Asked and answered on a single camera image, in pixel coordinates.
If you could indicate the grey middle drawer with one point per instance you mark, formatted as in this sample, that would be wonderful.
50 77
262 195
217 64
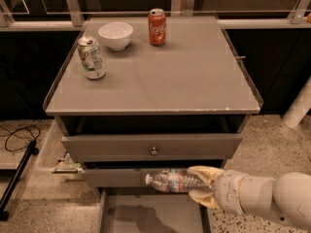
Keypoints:
117 177

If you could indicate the red soda can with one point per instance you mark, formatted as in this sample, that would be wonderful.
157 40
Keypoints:
157 26

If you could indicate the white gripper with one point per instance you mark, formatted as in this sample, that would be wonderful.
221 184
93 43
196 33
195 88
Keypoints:
227 188

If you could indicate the clear plastic floor bin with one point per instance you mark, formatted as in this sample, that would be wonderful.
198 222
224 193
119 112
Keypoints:
53 156

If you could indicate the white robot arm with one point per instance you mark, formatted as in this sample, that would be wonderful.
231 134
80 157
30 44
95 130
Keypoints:
286 200

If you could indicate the clear plastic water bottle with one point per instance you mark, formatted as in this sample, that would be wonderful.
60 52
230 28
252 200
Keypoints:
176 181

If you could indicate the grey drawer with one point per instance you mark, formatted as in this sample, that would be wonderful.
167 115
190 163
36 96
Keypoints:
151 147
144 210
117 177

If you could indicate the white pipe post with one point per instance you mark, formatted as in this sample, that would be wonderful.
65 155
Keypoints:
299 107

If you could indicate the grey drawer cabinet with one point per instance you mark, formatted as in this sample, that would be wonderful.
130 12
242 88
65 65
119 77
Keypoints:
193 84

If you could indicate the white green soda can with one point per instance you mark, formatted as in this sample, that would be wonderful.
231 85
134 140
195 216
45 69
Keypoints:
89 52

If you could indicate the black stand leg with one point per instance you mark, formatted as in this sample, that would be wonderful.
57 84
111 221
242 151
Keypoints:
14 176

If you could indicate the grey top drawer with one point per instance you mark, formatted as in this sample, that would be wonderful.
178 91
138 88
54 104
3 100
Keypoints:
151 147

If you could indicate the white ceramic bowl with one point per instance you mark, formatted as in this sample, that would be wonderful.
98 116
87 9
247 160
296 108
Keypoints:
116 35

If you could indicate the metal railing frame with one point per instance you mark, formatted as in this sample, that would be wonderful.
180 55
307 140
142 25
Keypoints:
231 14

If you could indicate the grey bottom drawer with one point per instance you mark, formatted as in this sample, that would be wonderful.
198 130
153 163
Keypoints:
144 210

